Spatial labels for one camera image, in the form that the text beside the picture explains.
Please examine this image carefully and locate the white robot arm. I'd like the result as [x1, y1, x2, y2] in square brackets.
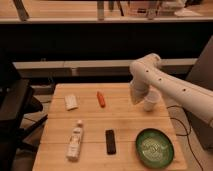
[129, 53, 213, 128]

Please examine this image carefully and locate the white paper cup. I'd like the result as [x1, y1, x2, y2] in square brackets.
[143, 90, 160, 112]

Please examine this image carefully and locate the orange carrot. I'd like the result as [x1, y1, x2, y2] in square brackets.
[97, 92, 106, 108]

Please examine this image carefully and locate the grey back table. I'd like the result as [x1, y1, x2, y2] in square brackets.
[14, 58, 197, 78]

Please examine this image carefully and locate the green patterned plate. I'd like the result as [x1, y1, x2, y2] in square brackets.
[135, 128, 175, 169]

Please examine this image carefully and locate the black remote control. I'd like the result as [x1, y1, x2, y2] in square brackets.
[105, 130, 116, 155]

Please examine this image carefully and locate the white folded cloth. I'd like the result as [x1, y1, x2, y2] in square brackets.
[64, 94, 78, 110]

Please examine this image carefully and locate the white plastic bottle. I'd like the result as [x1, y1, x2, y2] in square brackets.
[66, 120, 83, 161]

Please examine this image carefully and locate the black chair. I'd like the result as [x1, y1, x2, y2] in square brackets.
[0, 60, 47, 171]

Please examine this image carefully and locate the black cable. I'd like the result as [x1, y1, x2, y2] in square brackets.
[166, 104, 205, 171]

